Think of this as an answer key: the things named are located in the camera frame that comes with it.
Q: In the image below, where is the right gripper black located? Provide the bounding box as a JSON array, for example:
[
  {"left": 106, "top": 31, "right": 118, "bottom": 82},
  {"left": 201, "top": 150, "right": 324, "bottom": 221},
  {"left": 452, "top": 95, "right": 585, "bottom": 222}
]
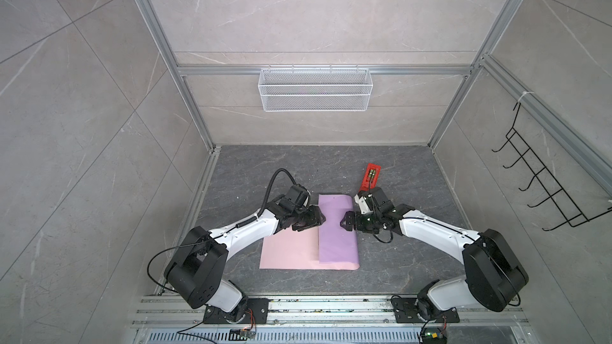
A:
[{"left": 339, "top": 211, "right": 382, "bottom": 233}]

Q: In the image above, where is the pink wrapping paper sheet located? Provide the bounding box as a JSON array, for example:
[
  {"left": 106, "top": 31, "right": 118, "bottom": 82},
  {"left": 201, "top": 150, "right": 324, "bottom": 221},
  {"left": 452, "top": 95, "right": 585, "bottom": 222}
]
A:
[{"left": 259, "top": 194, "right": 360, "bottom": 270}]

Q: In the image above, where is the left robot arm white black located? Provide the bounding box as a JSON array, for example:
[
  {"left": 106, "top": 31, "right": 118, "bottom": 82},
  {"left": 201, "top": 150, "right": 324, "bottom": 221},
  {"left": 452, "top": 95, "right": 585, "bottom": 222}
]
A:
[{"left": 164, "top": 185, "right": 325, "bottom": 315}]

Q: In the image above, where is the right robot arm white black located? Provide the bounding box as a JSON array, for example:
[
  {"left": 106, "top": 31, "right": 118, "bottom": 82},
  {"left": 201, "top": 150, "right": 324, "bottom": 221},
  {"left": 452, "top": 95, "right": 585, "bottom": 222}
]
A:
[{"left": 339, "top": 187, "right": 529, "bottom": 321}]

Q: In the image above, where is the red tape dispenser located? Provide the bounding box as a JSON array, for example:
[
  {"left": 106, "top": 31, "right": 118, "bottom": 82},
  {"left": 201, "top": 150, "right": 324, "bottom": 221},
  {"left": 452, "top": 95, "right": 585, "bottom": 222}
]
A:
[{"left": 359, "top": 163, "right": 382, "bottom": 192}]

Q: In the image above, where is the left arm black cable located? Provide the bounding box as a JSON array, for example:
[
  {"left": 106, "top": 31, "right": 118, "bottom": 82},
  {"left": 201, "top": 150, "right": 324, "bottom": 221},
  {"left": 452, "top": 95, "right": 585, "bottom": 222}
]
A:
[{"left": 146, "top": 168, "right": 298, "bottom": 292}]

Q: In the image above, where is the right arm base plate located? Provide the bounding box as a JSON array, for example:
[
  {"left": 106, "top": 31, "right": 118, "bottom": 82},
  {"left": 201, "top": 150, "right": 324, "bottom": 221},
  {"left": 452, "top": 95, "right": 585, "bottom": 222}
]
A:
[{"left": 390, "top": 296, "right": 460, "bottom": 323}]

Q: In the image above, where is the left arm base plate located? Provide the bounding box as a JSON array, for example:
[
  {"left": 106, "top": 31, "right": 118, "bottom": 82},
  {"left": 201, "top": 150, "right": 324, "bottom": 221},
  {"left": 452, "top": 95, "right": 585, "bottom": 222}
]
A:
[{"left": 203, "top": 298, "right": 270, "bottom": 325}]

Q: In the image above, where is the white wire mesh basket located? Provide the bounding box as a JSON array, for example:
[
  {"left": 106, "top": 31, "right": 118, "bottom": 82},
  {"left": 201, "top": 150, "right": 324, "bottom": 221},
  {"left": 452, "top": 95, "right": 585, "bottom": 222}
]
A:
[{"left": 258, "top": 68, "right": 374, "bottom": 112}]

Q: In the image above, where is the aluminium rail base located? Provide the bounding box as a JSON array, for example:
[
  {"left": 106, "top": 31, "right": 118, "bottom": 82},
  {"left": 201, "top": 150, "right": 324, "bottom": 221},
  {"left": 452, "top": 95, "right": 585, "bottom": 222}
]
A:
[{"left": 128, "top": 295, "right": 538, "bottom": 343}]

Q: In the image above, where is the black wire hook rack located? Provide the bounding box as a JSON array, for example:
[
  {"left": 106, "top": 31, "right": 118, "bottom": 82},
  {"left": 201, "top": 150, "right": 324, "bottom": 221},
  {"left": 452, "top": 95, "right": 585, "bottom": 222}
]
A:
[{"left": 491, "top": 102, "right": 611, "bottom": 232}]

